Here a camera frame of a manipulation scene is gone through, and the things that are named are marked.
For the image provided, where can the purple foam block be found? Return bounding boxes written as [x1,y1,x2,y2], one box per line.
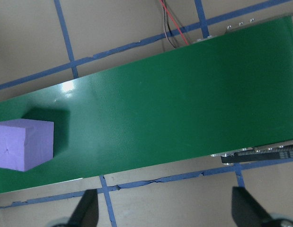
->
[0,119,54,172]

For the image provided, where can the green conveyor belt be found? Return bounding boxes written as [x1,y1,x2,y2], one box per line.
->
[0,13,293,196]

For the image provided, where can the red and black wires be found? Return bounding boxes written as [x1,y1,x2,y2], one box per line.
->
[159,0,191,45]

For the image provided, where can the thin black wire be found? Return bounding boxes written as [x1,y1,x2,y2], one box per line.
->
[161,0,178,49]

